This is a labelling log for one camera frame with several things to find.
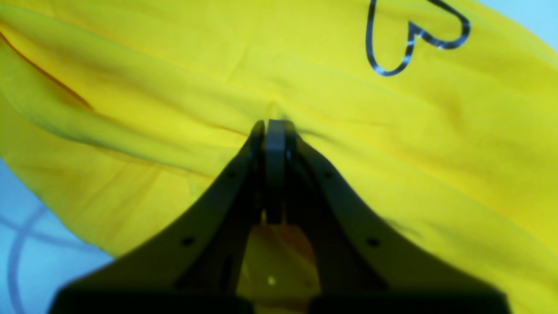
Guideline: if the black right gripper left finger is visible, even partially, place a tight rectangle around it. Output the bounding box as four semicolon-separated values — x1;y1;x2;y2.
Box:
50;121;265;314

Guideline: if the orange yellow T-shirt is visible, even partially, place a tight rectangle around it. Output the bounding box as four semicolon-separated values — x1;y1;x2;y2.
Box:
1;0;557;314

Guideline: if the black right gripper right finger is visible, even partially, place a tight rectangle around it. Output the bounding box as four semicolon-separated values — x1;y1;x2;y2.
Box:
285;122;510;314

